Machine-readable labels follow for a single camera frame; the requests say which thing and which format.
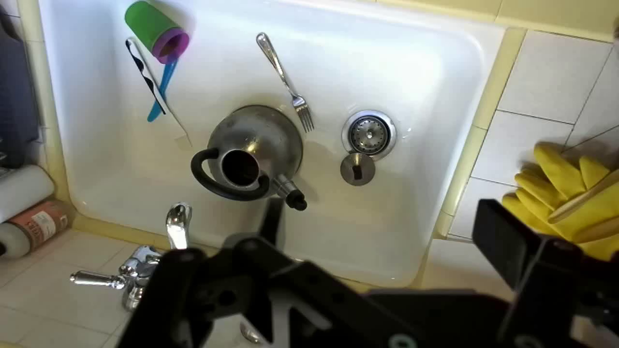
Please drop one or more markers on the steel sink drain strainer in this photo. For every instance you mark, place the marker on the steel sink drain strainer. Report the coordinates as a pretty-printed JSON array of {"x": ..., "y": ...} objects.
[{"x": 369, "y": 135}]

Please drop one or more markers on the brown soap pump bottle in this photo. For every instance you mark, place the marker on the brown soap pump bottle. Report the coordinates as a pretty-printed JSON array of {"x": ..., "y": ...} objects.
[{"x": 42, "y": 226}]

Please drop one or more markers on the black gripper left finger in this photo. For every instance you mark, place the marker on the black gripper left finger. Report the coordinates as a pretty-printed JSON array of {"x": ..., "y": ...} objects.
[{"x": 187, "y": 291}]

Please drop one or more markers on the chrome wall faucet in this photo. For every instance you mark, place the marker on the chrome wall faucet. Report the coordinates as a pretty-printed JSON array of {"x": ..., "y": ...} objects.
[{"x": 177, "y": 226}]

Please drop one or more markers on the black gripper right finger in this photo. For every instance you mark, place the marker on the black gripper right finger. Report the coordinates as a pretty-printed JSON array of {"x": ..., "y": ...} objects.
[{"x": 555, "y": 291}]

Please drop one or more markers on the yellow rubber gloves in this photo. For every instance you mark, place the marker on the yellow rubber gloves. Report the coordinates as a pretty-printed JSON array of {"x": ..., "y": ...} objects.
[{"x": 562, "y": 175}]

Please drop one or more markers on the white utensil with black stripes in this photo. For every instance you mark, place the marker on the white utensil with black stripes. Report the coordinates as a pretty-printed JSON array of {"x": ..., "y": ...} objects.
[{"x": 150, "y": 81}]

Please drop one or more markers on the white enamel sink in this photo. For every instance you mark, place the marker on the white enamel sink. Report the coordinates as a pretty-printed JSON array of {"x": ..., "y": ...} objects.
[{"x": 388, "y": 79}]

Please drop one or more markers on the steel drain stopper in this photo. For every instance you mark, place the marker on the steel drain stopper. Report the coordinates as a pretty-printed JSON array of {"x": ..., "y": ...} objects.
[{"x": 357, "y": 169}]

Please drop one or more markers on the steel fork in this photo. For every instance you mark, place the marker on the steel fork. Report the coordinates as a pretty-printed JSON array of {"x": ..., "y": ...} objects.
[{"x": 284, "y": 75}]

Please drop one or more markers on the green cup with purple rim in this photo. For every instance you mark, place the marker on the green cup with purple rim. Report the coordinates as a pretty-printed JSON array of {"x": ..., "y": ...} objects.
[{"x": 148, "y": 26}]

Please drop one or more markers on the blue plastic utensil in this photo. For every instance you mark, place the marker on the blue plastic utensil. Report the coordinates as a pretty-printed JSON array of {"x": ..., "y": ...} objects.
[{"x": 166, "y": 88}]

